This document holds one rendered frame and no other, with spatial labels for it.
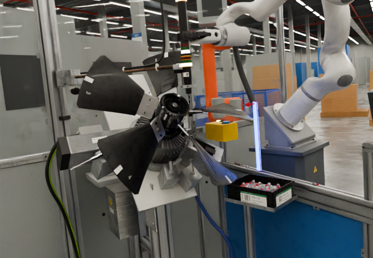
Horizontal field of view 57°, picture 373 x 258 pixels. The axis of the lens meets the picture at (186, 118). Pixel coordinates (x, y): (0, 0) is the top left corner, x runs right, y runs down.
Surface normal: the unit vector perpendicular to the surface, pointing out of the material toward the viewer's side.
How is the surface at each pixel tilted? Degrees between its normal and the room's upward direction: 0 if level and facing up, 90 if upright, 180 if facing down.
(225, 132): 90
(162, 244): 90
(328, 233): 90
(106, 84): 80
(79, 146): 50
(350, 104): 90
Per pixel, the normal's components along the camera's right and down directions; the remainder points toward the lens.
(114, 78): 0.11, -0.12
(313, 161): 0.70, 0.02
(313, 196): -0.86, 0.12
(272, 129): -0.72, 0.13
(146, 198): 0.33, -0.60
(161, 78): -0.42, -0.48
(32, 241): 0.51, 0.04
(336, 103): -0.48, 0.13
